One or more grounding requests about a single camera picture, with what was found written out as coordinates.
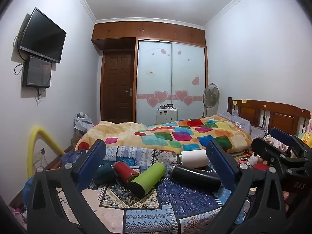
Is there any small wall-mounted black screen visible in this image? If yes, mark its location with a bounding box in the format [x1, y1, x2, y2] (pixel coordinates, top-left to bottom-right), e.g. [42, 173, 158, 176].
[22, 55, 52, 88]

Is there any red flat packet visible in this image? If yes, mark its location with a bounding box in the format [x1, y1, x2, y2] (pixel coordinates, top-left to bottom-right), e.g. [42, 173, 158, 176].
[253, 162, 271, 171]

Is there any yellow foam tube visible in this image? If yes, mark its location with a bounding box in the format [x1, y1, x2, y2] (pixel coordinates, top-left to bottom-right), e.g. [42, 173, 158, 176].
[27, 126, 66, 179]

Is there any black television cable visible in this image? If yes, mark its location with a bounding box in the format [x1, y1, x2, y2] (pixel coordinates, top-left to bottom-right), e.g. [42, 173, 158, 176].
[13, 35, 28, 75]

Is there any wooden headboard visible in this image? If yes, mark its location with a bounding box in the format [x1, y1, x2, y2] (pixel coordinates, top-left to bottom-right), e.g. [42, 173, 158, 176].
[227, 97, 312, 137]

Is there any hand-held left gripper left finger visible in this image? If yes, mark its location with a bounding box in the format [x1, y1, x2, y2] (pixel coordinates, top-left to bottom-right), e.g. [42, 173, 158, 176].
[26, 139, 111, 234]

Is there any brown wooden door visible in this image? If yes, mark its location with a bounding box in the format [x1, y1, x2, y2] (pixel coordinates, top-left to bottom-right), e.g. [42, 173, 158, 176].
[101, 49, 135, 123]

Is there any white cup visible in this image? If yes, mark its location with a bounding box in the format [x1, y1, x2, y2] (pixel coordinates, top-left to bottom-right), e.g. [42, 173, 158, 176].
[177, 149, 210, 168]

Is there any person's right hand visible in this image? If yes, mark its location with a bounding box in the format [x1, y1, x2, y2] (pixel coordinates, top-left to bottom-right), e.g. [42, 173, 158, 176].
[282, 191, 291, 213]

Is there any wall-mounted black television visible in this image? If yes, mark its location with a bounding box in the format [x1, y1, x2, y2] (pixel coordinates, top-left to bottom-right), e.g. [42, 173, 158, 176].
[19, 7, 67, 64]

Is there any black bottle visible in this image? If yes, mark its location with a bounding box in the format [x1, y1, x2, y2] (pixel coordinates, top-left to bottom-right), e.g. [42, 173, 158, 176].
[168, 164, 222, 192]

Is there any colourful patchwork blanket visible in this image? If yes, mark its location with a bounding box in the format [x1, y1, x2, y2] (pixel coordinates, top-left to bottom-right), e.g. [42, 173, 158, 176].
[74, 115, 253, 154]

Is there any wardrobe with heart stickers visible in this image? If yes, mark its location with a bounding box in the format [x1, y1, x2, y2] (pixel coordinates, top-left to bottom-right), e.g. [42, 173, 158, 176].
[136, 38, 208, 125]

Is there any yellow plush toy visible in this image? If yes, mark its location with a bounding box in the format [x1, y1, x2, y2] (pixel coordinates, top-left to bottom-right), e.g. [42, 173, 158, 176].
[299, 119, 312, 148]

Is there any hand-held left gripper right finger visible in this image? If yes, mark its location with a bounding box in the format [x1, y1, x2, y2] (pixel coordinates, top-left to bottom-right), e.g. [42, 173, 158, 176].
[205, 139, 288, 234]

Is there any wooden overhead cabinet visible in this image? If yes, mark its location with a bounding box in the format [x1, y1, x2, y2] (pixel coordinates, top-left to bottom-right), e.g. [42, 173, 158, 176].
[91, 21, 207, 50]

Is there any grey pillow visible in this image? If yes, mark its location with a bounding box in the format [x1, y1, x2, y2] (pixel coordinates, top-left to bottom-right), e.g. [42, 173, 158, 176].
[218, 111, 252, 135]

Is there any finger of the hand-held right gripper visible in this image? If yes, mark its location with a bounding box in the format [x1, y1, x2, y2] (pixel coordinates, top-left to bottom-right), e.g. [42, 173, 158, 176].
[251, 138, 310, 174]
[270, 127, 312, 157]

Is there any white suitcase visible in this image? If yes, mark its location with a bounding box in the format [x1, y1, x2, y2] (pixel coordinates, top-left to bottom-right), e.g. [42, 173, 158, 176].
[156, 104, 179, 125]

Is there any blue patterned bedsheet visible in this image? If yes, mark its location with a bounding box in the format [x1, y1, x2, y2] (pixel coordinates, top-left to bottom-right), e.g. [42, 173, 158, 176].
[24, 145, 247, 234]

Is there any grey clothes pile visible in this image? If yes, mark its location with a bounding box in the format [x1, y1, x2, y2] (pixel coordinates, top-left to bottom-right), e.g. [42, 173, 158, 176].
[74, 113, 94, 132]

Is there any dark green bottle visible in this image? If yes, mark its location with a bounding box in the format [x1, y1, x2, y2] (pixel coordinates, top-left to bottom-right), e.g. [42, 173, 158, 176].
[94, 164, 118, 185]

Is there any red bottle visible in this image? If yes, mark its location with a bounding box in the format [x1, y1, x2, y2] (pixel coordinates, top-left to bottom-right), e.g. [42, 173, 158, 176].
[113, 161, 140, 185]

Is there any standing fan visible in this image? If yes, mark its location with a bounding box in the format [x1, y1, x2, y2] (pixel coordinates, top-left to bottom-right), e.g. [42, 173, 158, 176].
[202, 83, 220, 119]

